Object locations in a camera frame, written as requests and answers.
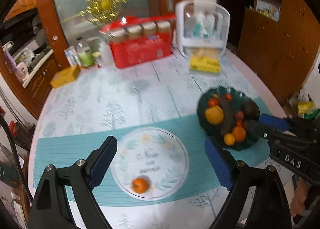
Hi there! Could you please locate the small red tomato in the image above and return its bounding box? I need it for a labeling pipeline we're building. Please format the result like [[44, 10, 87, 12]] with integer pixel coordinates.
[[236, 119, 244, 127]]

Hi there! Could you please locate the dark avocado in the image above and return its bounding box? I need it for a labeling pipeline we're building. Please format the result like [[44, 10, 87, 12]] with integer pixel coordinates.
[[240, 100, 260, 121]]

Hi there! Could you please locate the dark cucumber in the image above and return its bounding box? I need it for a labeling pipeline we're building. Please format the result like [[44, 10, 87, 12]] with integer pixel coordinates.
[[218, 95, 235, 137]]

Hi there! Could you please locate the white clear storage case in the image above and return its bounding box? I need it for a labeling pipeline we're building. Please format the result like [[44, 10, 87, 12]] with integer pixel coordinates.
[[175, 0, 231, 58]]

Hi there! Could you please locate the red cherry tomato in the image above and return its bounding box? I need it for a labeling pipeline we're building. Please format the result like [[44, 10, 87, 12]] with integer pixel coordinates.
[[225, 94, 233, 101]]

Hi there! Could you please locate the yellow tissue pack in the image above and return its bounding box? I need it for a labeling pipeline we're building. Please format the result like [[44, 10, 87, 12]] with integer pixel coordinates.
[[189, 48, 221, 74]]

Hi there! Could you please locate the small orange kumquat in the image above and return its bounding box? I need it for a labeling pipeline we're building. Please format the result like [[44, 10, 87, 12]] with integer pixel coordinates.
[[131, 177, 149, 194]]

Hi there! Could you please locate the yellow small box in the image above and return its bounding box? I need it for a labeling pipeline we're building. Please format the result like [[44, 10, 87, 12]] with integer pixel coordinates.
[[50, 65, 80, 88]]

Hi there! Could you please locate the small yellow-orange tomato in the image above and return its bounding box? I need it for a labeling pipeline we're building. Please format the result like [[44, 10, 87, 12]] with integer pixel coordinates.
[[223, 133, 235, 146]]

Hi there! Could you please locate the green label bottle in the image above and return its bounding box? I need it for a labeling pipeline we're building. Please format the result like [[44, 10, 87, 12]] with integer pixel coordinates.
[[75, 37, 95, 67]]

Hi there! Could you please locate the wrinkled red fruit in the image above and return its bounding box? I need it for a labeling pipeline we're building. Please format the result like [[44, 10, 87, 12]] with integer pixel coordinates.
[[235, 111, 244, 120]]

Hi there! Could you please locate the orange mandarin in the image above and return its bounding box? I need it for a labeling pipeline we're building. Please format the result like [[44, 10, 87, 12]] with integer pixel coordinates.
[[232, 126, 247, 143]]

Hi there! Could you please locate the white squeeze bottle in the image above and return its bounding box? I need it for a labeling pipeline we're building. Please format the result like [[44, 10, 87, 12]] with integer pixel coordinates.
[[99, 41, 113, 66]]

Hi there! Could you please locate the yellow lemon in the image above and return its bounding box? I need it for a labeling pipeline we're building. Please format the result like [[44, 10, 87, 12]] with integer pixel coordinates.
[[204, 106, 224, 125]]

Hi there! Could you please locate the dark green scalloped plate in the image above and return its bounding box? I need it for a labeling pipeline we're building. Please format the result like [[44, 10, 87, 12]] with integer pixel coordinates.
[[196, 86, 261, 151]]

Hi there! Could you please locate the red packaged box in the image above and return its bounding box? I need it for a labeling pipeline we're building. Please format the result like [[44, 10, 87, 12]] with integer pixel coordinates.
[[100, 14, 176, 69]]

